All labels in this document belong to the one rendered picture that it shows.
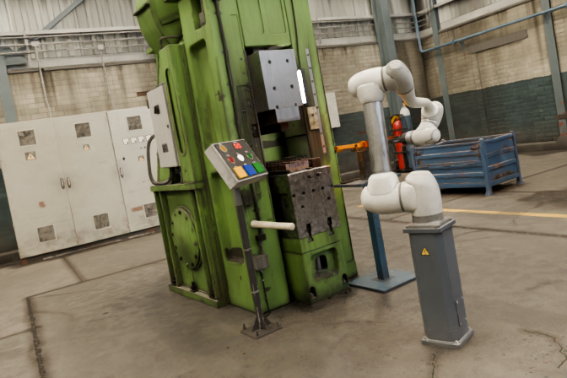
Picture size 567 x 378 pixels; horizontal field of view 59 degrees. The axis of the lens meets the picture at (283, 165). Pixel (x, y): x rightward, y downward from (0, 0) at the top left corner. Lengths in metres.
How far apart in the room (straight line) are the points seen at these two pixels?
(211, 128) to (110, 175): 4.91
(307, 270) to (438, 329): 1.10
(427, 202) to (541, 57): 8.69
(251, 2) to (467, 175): 4.17
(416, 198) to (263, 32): 1.74
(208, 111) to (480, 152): 4.02
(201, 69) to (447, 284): 2.23
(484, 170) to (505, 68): 5.05
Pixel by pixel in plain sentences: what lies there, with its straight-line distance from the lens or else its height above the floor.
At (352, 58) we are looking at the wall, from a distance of 11.57.
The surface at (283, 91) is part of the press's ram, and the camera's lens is 3.48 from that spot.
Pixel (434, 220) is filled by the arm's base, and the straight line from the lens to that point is 2.58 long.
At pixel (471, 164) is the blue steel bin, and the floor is 0.41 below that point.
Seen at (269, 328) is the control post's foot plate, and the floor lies 0.01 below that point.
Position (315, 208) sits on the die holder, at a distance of 3.49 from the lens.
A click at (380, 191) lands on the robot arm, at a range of 2.60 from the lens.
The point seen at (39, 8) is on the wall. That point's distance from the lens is 9.58.
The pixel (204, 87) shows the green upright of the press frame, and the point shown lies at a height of 1.62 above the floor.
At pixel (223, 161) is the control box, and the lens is 2.92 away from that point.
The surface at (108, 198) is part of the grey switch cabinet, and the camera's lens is 8.45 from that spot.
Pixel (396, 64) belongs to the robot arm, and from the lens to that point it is 2.62.
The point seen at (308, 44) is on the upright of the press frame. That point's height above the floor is 1.83.
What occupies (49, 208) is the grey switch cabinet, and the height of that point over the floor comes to 0.74.
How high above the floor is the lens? 1.16
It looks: 3 degrees down
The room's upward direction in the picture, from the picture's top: 10 degrees counter-clockwise
